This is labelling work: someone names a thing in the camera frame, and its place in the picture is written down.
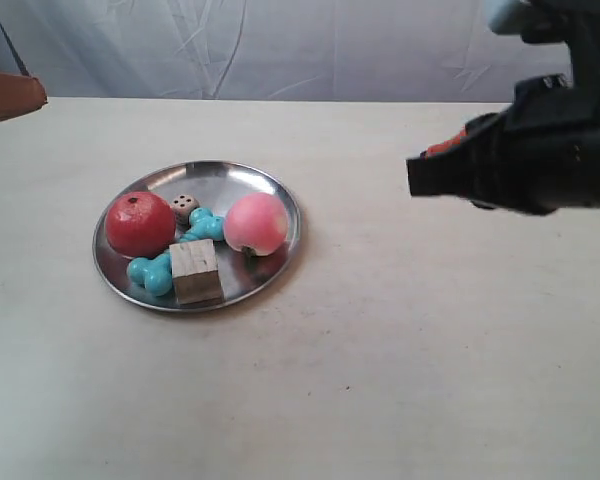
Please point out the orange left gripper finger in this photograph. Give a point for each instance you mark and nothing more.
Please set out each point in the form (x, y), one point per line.
(20, 95)

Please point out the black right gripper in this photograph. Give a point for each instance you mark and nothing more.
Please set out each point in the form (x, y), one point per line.
(540, 154)

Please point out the red toy apple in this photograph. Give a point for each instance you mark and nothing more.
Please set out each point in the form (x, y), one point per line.
(139, 224)

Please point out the pink toy peach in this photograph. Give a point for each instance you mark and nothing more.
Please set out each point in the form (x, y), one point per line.
(257, 222)

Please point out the small wooden die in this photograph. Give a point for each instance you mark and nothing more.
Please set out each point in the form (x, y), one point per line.
(182, 206)

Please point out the turquoise toy bone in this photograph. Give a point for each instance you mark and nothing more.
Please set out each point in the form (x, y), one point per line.
(154, 274)

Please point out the wooden cube block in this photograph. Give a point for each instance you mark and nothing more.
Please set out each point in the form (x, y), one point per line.
(195, 272)

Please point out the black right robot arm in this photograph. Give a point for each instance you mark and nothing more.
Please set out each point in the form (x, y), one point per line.
(573, 23)

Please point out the white backdrop curtain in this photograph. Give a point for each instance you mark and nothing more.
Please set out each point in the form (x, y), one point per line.
(385, 51)

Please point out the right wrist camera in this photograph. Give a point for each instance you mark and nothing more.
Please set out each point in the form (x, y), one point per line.
(506, 17)

